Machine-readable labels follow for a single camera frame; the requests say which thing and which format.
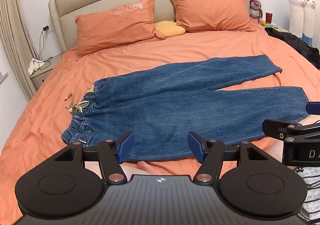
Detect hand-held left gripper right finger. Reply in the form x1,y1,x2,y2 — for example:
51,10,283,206
187,131,269,185

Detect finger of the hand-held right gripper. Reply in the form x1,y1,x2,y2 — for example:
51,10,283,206
262,118,320,142
305,101,320,116

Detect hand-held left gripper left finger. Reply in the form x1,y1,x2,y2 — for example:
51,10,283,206
54,131,135,185

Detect blue denim pants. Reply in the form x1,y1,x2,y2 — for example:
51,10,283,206
61,55,310,164

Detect black white patterned clothing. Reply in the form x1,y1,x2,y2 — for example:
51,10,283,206
294,165,320,223

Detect black jacket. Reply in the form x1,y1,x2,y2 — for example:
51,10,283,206
265,27,320,70

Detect white alpaca plush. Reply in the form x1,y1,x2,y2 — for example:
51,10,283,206
288,0,306,38

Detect bed with orange sheet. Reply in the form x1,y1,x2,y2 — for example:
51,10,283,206
0,23,320,220

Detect purple plush bear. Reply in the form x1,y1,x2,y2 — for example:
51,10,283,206
249,0,263,21

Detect orange embroidered pillow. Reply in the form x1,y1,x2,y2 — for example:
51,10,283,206
74,0,167,56
167,0,257,33

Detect yellow cushion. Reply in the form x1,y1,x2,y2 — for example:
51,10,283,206
154,20,186,38

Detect white crumpled cloth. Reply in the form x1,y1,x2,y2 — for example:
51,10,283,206
28,58,46,76

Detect beige curtain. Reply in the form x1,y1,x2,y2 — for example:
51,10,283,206
0,0,38,100

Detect black charger cable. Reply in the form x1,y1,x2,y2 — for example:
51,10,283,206
38,28,54,64

